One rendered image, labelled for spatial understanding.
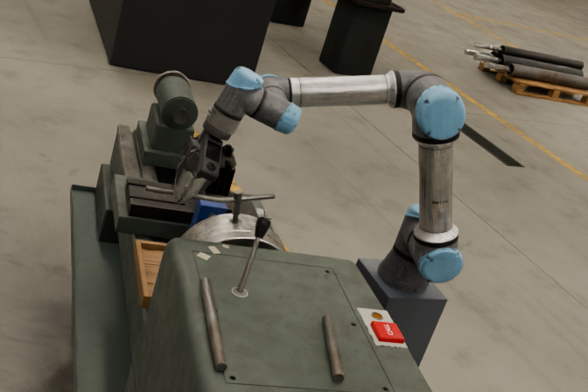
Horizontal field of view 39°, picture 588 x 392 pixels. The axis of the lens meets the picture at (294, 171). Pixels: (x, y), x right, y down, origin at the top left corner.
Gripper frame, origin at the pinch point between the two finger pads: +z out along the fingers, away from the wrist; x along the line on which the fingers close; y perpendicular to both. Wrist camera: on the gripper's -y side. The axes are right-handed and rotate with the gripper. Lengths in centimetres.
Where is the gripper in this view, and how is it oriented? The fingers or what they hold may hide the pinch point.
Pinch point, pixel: (179, 199)
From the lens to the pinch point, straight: 204.0
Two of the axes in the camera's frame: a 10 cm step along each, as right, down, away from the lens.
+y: -2.5, -4.4, 8.6
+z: -5.1, 8.2, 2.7
